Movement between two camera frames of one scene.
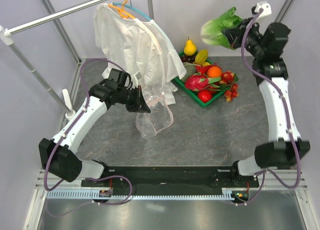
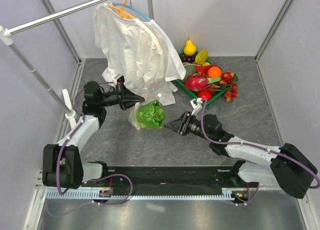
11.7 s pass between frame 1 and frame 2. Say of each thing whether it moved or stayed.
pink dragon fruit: stayed
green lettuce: moved
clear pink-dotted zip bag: moved
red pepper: stayed
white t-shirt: stayed
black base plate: stayed
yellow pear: stayed
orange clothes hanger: stayed
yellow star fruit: stayed
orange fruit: stayed
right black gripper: moved
